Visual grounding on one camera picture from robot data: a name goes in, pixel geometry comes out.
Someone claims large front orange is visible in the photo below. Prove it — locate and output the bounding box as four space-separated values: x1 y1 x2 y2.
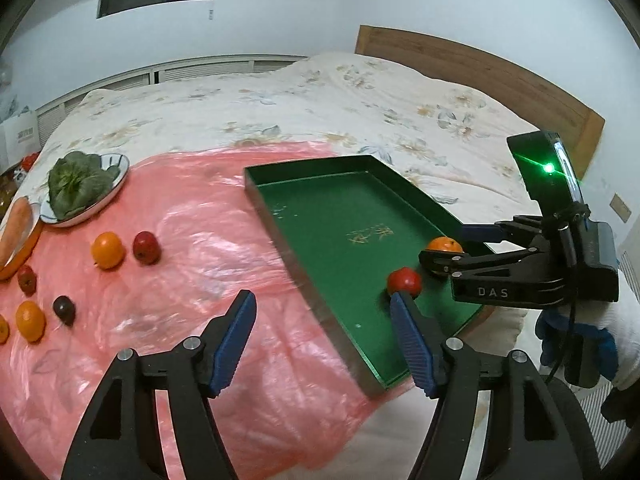
425 236 464 254

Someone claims dark purple plum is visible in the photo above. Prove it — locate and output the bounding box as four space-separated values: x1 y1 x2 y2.
52 296 76 326

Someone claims small dark red apple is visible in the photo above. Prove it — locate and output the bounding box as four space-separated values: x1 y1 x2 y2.
16 264 37 297

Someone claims small orange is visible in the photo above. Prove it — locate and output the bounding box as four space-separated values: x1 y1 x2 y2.
0 315 11 344

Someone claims right white blue glove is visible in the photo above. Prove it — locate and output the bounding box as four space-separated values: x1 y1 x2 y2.
535 273 639 390

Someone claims floral bed quilt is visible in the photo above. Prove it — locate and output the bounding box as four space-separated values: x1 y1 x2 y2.
20 53 539 223

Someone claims green shallow tray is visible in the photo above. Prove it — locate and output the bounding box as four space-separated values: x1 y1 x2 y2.
244 155 461 398

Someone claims wooden headboard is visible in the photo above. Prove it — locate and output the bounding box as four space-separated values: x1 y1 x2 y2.
355 25 605 178

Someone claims pink plastic sheet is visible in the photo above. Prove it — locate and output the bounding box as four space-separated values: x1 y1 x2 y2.
0 140 417 480

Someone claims white blue patterned plate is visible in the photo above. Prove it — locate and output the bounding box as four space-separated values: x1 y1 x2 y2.
40 151 130 228

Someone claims carrot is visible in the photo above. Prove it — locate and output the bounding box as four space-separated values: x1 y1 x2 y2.
0 196 32 268

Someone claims green leafy vegetable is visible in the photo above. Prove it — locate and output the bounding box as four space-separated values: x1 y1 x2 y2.
48 151 119 221

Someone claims red bag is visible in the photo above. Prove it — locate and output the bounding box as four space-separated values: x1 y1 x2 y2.
21 152 39 172

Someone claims white paper bag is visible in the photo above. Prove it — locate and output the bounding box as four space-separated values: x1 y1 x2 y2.
0 110 41 174

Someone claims white radiator cover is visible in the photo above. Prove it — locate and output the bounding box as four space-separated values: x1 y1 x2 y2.
36 54 304 146

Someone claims wall socket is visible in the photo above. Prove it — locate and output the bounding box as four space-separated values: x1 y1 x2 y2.
610 193 631 223

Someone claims black camera module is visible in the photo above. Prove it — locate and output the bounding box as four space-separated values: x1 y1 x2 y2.
506 131 584 217

